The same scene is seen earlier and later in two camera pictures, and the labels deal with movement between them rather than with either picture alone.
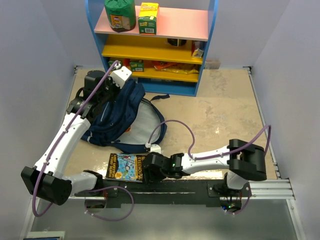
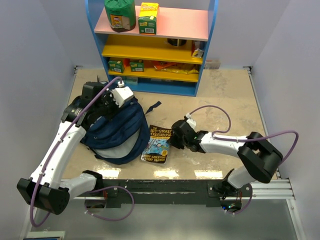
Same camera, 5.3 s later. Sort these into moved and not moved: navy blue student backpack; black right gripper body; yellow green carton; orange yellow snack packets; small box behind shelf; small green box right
Moved: black right gripper body; navy blue student backpack
Not moved: yellow green carton; small green box right; small box behind shelf; orange yellow snack packets
